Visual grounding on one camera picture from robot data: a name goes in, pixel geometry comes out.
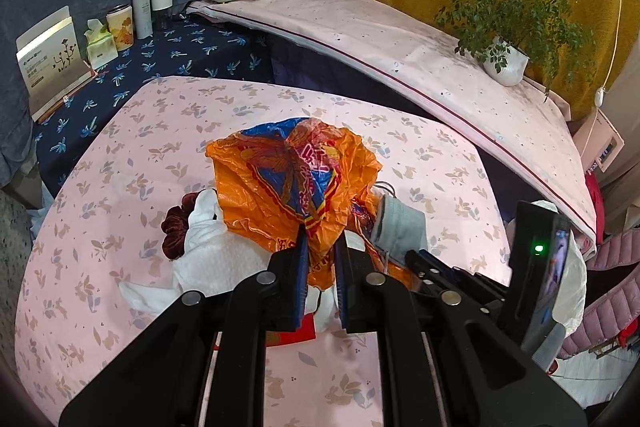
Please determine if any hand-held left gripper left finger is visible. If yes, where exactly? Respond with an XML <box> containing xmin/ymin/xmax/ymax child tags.
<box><xmin>59</xmin><ymin>227</ymin><xmax>311</xmax><ymax>427</ymax></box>

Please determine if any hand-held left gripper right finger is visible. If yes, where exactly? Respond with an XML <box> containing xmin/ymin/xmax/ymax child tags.
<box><xmin>334</xmin><ymin>234</ymin><xmax>588</xmax><ymax>427</ymax></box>

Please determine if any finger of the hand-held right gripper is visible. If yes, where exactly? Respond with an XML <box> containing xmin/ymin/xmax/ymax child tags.
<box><xmin>405</xmin><ymin>249</ymin><xmax>507</xmax><ymax>313</ymax></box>

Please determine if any trash bin with white liner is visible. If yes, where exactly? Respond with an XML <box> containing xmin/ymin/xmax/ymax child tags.
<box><xmin>505</xmin><ymin>199</ymin><xmax>588</xmax><ymax>358</ymax></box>

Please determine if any grey face mask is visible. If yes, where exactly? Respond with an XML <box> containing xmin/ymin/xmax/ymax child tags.
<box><xmin>369</xmin><ymin>181</ymin><xmax>429</xmax><ymax>266</ymax></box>

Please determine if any orange plastic bag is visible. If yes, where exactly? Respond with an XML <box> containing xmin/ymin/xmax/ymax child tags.
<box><xmin>206</xmin><ymin>118</ymin><xmax>416</xmax><ymax>298</ymax></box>

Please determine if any red paper packet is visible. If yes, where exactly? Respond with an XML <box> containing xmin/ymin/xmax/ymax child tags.
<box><xmin>215</xmin><ymin>313</ymin><xmax>317</xmax><ymax>350</ymax></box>

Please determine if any pink puffer jacket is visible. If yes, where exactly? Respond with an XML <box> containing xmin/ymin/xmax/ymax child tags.
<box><xmin>560</xmin><ymin>227</ymin><xmax>640</xmax><ymax>358</ymax></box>

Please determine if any white paper towel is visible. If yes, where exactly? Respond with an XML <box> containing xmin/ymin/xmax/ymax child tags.
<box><xmin>118</xmin><ymin>189</ymin><xmax>346</xmax><ymax>333</ymax></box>

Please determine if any red cloth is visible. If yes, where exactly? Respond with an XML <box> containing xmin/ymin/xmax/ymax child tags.
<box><xmin>585</xmin><ymin>172</ymin><xmax>606</xmax><ymax>238</ymax></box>

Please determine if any dark red scrunchie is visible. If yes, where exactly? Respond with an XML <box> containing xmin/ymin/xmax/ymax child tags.
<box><xmin>161</xmin><ymin>192</ymin><xmax>213</xmax><ymax>262</ymax></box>

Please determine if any pink dotted sheet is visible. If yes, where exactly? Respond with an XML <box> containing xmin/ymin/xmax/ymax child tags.
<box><xmin>186</xmin><ymin>0</ymin><xmax>598</xmax><ymax>248</ymax></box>

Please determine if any pink rabbit print tablecloth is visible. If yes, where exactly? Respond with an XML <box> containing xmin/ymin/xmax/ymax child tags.
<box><xmin>15</xmin><ymin>77</ymin><xmax>513</xmax><ymax>427</ymax></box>

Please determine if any white ribbed plant pot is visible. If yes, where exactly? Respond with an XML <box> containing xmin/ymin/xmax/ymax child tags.
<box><xmin>482</xmin><ymin>36</ymin><xmax>530</xmax><ymax>86</ymax></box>

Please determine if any navy floral cloth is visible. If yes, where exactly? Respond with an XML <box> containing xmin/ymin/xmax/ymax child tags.
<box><xmin>32</xmin><ymin>14</ymin><xmax>276</xmax><ymax>198</ymax></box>

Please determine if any green tissue pack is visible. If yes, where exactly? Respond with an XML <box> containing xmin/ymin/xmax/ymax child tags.
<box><xmin>83</xmin><ymin>19</ymin><xmax>119</xmax><ymax>70</ymax></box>

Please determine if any orange printed tin can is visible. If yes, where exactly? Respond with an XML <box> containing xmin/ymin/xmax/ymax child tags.
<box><xmin>106</xmin><ymin>4</ymin><xmax>136</xmax><ymax>52</ymax></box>

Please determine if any white tube bottle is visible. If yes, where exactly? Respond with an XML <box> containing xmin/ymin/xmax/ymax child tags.
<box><xmin>131</xmin><ymin>0</ymin><xmax>153</xmax><ymax>40</ymax></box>

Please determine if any open white gift box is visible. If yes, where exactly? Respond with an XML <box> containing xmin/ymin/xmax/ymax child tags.
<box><xmin>15</xmin><ymin>6</ymin><xmax>98</xmax><ymax>124</ymax></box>

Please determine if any white cable with switch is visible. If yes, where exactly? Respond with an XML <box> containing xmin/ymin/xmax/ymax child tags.
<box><xmin>580</xmin><ymin>0</ymin><xmax>627</xmax><ymax>158</ymax></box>

